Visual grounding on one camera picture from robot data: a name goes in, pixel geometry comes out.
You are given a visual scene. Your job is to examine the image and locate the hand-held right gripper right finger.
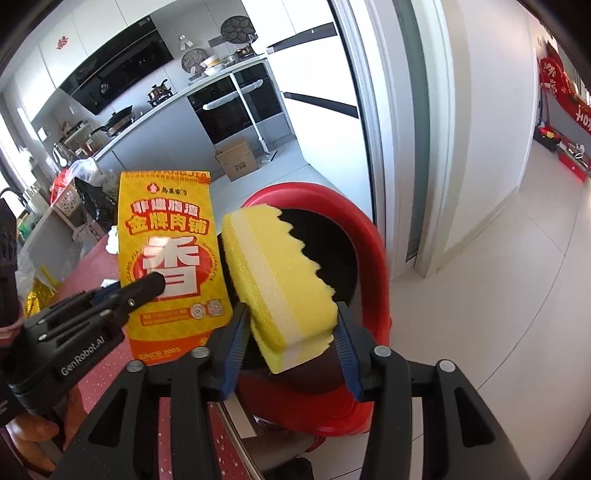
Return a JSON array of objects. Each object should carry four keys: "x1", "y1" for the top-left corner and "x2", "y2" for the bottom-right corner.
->
[{"x1": 333, "y1": 301, "x2": 532, "y2": 480}]

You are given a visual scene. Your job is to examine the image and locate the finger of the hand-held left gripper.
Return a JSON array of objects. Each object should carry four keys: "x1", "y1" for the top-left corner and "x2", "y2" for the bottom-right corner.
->
[
  {"x1": 95, "y1": 271, "x2": 167, "y2": 326},
  {"x1": 25, "y1": 282, "x2": 122, "y2": 330}
]

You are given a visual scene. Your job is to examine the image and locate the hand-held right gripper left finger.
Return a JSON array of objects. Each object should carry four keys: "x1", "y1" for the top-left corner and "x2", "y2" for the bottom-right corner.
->
[{"x1": 51, "y1": 302, "x2": 252, "y2": 480}]

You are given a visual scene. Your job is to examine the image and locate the yellow orange snack bag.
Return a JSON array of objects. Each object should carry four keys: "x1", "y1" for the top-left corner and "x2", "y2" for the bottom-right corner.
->
[{"x1": 117, "y1": 170, "x2": 234, "y2": 367}]

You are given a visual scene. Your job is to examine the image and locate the yellow sponge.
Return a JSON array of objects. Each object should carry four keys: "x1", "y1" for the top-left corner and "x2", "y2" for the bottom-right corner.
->
[{"x1": 221, "y1": 203, "x2": 340, "y2": 376}]

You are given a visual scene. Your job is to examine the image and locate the person's left hand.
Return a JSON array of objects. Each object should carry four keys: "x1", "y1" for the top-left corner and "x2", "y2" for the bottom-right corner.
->
[{"x1": 7, "y1": 389, "x2": 90, "y2": 468}]

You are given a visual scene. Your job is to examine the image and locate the gold foil bag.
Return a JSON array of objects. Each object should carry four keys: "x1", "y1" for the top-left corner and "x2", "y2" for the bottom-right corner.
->
[{"x1": 21, "y1": 265, "x2": 61, "y2": 317}]

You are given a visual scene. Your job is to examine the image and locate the black plastic bag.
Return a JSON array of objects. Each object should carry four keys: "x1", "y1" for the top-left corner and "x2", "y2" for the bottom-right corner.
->
[{"x1": 74, "y1": 178, "x2": 116, "y2": 232}]

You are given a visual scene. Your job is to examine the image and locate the white perforated basket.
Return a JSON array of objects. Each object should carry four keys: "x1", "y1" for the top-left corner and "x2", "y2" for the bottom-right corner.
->
[{"x1": 51, "y1": 182, "x2": 86, "y2": 227}]

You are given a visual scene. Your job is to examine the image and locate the red plastic chair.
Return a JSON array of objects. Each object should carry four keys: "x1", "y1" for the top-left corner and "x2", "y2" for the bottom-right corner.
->
[{"x1": 238, "y1": 182, "x2": 393, "y2": 437}]

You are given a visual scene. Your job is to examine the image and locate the red plastic basket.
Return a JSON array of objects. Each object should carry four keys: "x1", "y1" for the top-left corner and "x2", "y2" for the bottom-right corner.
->
[{"x1": 48, "y1": 168, "x2": 77, "y2": 201}]

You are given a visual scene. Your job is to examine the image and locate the white plastic bag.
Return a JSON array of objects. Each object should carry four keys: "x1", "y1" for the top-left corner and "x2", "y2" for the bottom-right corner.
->
[{"x1": 69, "y1": 159, "x2": 105, "y2": 185}]

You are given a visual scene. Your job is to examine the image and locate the grey kitchen base cabinet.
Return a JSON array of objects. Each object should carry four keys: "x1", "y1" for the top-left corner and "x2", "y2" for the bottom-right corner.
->
[{"x1": 95, "y1": 55, "x2": 296, "y2": 176}]

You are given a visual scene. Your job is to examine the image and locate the brown cardboard box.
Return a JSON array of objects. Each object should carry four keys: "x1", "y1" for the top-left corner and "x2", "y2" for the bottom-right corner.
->
[{"x1": 215, "y1": 137, "x2": 259, "y2": 182}]

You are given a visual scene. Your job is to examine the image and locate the black wok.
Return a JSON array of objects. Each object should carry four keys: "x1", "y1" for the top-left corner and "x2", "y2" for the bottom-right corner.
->
[{"x1": 90, "y1": 105, "x2": 134, "y2": 137}]

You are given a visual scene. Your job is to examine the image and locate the black built-in oven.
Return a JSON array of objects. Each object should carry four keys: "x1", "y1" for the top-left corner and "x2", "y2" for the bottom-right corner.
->
[{"x1": 187, "y1": 62, "x2": 283, "y2": 145}]

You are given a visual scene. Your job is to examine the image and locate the steel cooking pot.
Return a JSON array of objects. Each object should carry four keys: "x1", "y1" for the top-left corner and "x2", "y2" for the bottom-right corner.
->
[{"x1": 147, "y1": 79, "x2": 175, "y2": 104}]

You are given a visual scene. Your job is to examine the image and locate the white stick mop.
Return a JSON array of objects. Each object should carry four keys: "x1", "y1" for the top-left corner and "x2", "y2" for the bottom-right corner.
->
[{"x1": 202, "y1": 69, "x2": 275, "y2": 166}]

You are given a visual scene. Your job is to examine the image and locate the black range hood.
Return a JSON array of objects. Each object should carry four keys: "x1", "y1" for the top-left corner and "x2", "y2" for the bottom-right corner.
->
[{"x1": 58, "y1": 21, "x2": 174, "y2": 116}]

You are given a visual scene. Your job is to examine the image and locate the round grey rack plate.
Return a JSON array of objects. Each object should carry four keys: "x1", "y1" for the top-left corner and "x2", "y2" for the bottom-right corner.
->
[{"x1": 181, "y1": 49, "x2": 207, "y2": 75}]

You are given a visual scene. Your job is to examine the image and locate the white upper cabinets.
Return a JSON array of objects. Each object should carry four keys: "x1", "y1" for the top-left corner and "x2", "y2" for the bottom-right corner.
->
[{"x1": 14, "y1": 0, "x2": 250, "y2": 93}]

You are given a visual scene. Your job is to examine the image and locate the white refrigerator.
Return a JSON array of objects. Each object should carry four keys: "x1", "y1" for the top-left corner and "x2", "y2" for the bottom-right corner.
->
[{"x1": 240, "y1": 0, "x2": 370, "y2": 204}]

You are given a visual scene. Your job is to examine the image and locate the red festive decoration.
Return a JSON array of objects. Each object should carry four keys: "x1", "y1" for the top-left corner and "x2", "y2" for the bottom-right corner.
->
[{"x1": 538, "y1": 39, "x2": 591, "y2": 134}]

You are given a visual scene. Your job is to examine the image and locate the white sliding door frame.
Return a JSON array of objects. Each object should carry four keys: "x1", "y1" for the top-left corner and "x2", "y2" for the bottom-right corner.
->
[{"x1": 330, "y1": 0, "x2": 458, "y2": 278}]

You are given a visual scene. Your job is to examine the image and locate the round black wall trivet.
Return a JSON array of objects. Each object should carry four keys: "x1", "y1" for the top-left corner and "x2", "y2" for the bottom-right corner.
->
[{"x1": 220, "y1": 15, "x2": 249, "y2": 40}]

